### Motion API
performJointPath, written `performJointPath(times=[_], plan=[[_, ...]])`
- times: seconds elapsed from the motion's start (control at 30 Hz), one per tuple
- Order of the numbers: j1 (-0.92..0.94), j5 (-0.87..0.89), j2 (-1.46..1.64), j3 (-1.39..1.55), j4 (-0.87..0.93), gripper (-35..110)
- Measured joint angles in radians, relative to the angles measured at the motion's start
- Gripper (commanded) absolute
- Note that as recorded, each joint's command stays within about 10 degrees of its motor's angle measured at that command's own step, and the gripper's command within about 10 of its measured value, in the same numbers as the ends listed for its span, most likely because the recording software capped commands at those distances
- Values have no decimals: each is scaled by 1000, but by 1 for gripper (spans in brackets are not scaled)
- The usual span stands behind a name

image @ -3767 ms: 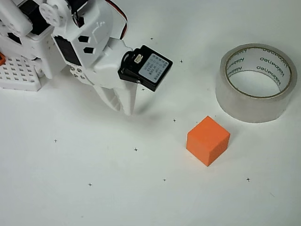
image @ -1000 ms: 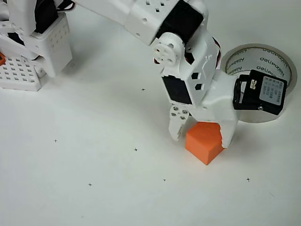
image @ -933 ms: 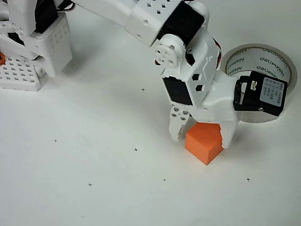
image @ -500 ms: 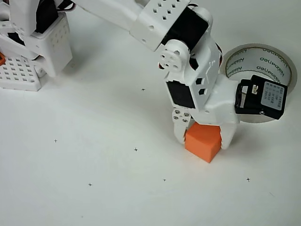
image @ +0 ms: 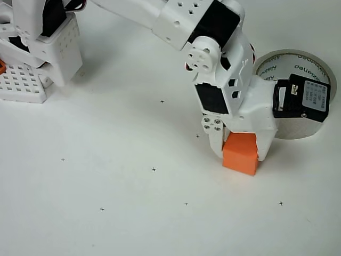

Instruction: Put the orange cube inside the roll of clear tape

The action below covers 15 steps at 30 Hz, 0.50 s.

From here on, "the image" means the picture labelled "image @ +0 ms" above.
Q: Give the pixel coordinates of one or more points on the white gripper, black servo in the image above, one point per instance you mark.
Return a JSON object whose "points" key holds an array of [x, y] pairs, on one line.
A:
{"points": [[212, 126]]}

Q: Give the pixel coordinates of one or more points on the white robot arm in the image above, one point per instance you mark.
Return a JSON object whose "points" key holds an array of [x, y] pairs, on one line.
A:
{"points": [[175, 21]]}

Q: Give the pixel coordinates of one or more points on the white perforated base plate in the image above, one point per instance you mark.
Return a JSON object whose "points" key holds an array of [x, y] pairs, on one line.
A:
{"points": [[21, 85]]}

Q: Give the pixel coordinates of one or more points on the orange clamp piece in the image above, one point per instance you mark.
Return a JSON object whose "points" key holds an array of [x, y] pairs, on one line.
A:
{"points": [[2, 66]]}

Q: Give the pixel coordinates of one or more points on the orange cube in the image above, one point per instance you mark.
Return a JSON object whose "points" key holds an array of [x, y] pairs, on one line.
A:
{"points": [[239, 154]]}

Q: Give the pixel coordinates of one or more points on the clear packing tape roll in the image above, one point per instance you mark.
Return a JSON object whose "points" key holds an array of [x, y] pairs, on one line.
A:
{"points": [[298, 130]]}

